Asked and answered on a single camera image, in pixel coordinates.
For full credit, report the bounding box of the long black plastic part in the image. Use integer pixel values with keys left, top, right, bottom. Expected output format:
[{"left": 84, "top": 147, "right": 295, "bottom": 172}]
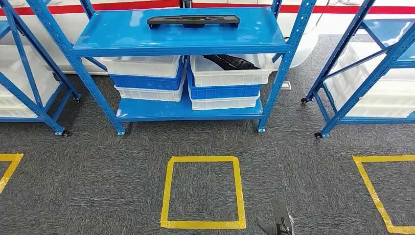
[{"left": 146, "top": 14, "right": 241, "bottom": 29}]

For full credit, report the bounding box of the black ribbed plastic part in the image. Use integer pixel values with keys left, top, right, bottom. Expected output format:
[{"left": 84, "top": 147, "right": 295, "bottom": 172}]
[{"left": 202, "top": 54, "right": 260, "bottom": 71}]

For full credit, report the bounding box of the blue metal shelf rack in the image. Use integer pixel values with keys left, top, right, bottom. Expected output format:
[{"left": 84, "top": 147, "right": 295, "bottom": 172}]
[
  {"left": 25, "top": 0, "right": 317, "bottom": 135},
  {"left": 0, "top": 0, "right": 82, "bottom": 138},
  {"left": 300, "top": 0, "right": 415, "bottom": 140}
]

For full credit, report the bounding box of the blue plastic bin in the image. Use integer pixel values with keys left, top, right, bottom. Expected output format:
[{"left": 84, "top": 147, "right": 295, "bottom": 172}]
[
  {"left": 109, "top": 58, "right": 186, "bottom": 91},
  {"left": 187, "top": 61, "right": 263, "bottom": 100}
]

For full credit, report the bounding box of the yellow floor tape square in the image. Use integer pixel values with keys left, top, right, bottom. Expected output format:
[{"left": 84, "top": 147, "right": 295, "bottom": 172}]
[
  {"left": 352, "top": 155, "right": 415, "bottom": 235},
  {"left": 0, "top": 153, "right": 24, "bottom": 195},
  {"left": 160, "top": 156, "right": 247, "bottom": 230}
]

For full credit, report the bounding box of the white plastic crate stack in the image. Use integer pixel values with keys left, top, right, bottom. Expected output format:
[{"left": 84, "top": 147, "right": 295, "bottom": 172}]
[
  {"left": 324, "top": 42, "right": 415, "bottom": 118},
  {"left": 0, "top": 45, "right": 61, "bottom": 118}
]

